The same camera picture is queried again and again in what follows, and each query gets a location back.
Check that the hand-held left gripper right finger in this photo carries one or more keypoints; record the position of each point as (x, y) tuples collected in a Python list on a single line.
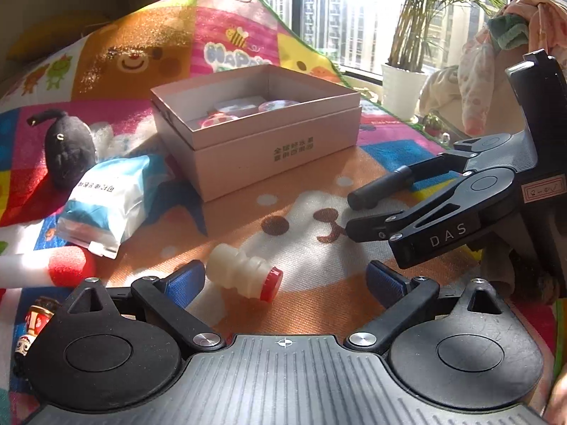
[(385, 281)]

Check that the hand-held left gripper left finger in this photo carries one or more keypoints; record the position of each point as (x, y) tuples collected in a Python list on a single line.
[(188, 281)]

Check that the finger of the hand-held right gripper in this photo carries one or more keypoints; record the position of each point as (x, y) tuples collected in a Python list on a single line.
[(381, 188), (376, 228)]

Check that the white bottle with red cap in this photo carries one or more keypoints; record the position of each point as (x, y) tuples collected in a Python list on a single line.
[(234, 270)]

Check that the pink cardboard box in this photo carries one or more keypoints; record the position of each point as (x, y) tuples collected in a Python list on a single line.
[(265, 159)]

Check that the small potted plant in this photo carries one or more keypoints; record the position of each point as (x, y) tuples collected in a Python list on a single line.
[(433, 125)]

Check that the pink patterned hanging cloth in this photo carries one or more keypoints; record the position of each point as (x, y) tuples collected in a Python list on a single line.
[(476, 93)]

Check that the colourful cartoon play mat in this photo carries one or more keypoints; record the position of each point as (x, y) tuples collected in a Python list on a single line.
[(288, 212)]

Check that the potted palm plant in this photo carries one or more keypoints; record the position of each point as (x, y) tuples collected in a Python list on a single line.
[(403, 88)]

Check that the blue white packet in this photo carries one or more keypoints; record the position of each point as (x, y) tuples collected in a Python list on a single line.
[(106, 199)]

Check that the green towel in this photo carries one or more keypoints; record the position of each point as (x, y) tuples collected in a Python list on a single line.
[(509, 31)]

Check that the white red foam tube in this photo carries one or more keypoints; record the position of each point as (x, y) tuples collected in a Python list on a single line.
[(66, 268)]

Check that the small red black figurine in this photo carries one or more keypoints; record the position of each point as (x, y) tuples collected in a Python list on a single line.
[(35, 318)]

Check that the black plush toy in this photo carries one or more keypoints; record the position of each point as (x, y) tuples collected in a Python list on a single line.
[(66, 150)]

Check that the window with dark frame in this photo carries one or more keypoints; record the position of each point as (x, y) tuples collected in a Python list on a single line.
[(354, 13)]

